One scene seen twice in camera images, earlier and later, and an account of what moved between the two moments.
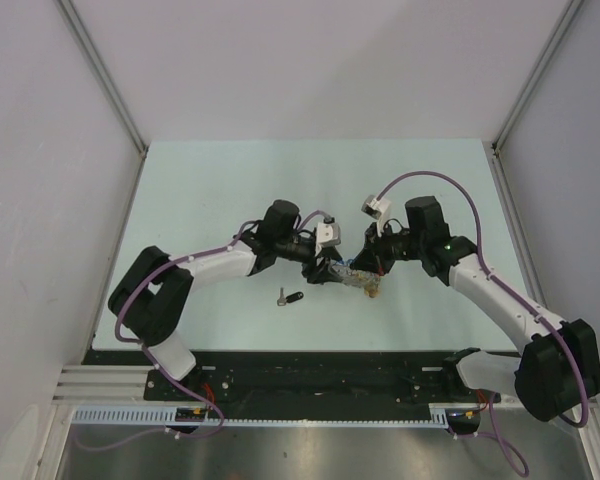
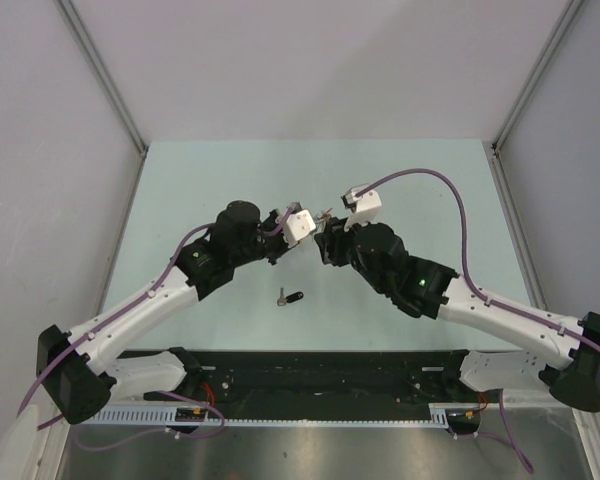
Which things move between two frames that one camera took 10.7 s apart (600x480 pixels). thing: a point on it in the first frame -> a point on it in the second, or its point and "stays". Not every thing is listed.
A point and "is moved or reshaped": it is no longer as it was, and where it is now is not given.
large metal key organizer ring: x=365 y=280 is moved or reshaped
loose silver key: x=281 y=301 stays
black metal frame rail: x=304 y=378 stays
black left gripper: x=319 y=273 -> x=281 y=250
